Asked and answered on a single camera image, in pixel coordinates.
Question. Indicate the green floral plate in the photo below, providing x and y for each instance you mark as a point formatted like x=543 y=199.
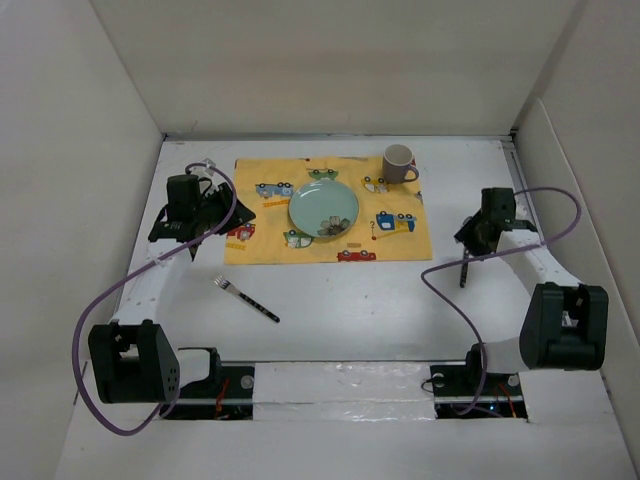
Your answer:
x=324 y=209

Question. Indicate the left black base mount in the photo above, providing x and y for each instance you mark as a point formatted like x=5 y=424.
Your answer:
x=229 y=398

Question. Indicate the yellow truck print placemat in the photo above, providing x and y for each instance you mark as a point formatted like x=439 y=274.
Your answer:
x=391 y=224

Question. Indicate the purple mug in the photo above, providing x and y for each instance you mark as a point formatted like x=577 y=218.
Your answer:
x=398 y=165

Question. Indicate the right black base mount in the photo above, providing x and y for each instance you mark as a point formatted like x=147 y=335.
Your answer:
x=454 y=387

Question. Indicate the fork with black handle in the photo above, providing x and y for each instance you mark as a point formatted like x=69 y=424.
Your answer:
x=226 y=285

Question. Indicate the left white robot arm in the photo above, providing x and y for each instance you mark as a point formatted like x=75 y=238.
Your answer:
x=132 y=357

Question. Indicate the spoon with black handle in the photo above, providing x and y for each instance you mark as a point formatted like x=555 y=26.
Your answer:
x=464 y=268

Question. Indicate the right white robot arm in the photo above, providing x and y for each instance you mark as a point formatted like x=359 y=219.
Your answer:
x=565 y=325

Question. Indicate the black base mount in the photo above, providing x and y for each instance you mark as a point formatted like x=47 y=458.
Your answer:
x=229 y=398
x=454 y=387

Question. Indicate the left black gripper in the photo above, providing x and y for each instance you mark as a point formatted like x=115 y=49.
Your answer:
x=220 y=194

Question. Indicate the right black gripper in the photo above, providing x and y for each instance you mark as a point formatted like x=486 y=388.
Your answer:
x=466 y=234

